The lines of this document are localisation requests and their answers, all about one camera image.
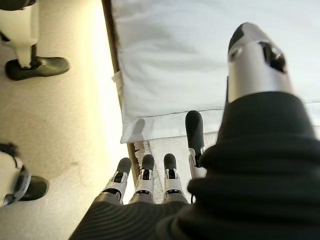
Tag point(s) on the robot right hand black glove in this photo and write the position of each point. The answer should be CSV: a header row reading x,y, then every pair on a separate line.
x,y
250,175

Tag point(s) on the white duvet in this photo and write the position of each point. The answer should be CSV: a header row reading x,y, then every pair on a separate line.
x,y
175,62

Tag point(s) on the robot left foot dark shoe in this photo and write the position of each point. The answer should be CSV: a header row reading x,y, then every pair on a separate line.
x,y
45,66

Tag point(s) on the robot right leg silver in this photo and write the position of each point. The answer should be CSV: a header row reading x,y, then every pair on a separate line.
x,y
7,180

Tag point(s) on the robot leg silver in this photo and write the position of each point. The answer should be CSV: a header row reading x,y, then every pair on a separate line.
x,y
25,30
7,180

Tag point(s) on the robot left leg silver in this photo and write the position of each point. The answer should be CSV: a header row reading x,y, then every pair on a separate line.
x,y
25,30

